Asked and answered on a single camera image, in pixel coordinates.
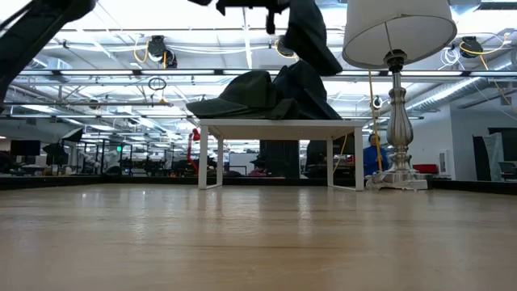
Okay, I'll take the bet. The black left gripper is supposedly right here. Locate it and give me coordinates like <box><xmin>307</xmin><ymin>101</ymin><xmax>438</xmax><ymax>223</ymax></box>
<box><xmin>216</xmin><ymin>0</ymin><xmax>292</xmax><ymax>36</ymax></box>

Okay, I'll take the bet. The black studio umbrella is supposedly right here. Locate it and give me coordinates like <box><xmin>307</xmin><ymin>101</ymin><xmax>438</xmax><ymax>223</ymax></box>
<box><xmin>42</xmin><ymin>143</ymin><xmax>69</xmax><ymax>167</ymax></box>

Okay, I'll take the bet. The silver lamp with white shade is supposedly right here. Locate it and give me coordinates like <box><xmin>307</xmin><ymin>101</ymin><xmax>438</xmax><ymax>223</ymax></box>
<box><xmin>342</xmin><ymin>0</ymin><xmax>459</xmax><ymax>191</ymax></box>

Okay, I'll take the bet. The dark standing panel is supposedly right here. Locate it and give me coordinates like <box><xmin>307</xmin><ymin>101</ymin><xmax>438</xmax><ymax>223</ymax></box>
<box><xmin>472</xmin><ymin>136</ymin><xmax>490</xmax><ymax>182</ymax></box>

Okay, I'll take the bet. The black monitor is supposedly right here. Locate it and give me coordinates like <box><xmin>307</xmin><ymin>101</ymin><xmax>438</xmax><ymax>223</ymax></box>
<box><xmin>10</xmin><ymin>140</ymin><xmax>41</xmax><ymax>158</ymax></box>

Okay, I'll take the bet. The black ceiling cord reel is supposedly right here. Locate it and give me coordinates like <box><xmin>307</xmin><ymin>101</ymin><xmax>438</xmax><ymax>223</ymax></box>
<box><xmin>460</xmin><ymin>36</ymin><xmax>485</xmax><ymax>60</ymax></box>
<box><xmin>147</xmin><ymin>35</ymin><xmax>179</xmax><ymax>70</ymax></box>
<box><xmin>275</xmin><ymin>35</ymin><xmax>298</xmax><ymax>58</ymax></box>

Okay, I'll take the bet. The white perforated shelf riser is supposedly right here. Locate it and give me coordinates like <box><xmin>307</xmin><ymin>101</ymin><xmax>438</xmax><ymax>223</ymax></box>
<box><xmin>197</xmin><ymin>118</ymin><xmax>365</xmax><ymax>192</ymax></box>

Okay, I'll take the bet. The dark teal cotton cap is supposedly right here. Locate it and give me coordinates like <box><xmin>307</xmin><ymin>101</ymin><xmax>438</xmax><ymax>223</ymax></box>
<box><xmin>281</xmin><ymin>0</ymin><xmax>344</xmax><ymax>77</ymax></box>

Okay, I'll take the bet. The navy blue cotton cap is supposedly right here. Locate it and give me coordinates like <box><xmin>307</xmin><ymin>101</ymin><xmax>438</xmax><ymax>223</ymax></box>
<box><xmin>274</xmin><ymin>59</ymin><xmax>343</xmax><ymax>120</ymax></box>

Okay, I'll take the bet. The black studio softbox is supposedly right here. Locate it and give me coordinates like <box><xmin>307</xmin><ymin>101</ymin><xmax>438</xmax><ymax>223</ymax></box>
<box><xmin>60</xmin><ymin>128</ymin><xmax>85</xmax><ymax>144</ymax></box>

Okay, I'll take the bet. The person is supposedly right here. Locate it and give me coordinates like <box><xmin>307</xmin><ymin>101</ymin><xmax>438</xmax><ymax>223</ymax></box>
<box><xmin>362</xmin><ymin>133</ymin><xmax>389</xmax><ymax>178</ymax></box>

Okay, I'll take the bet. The red machine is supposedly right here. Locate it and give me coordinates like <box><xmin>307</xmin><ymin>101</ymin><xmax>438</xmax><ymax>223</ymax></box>
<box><xmin>187</xmin><ymin>128</ymin><xmax>202</xmax><ymax>173</ymax></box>

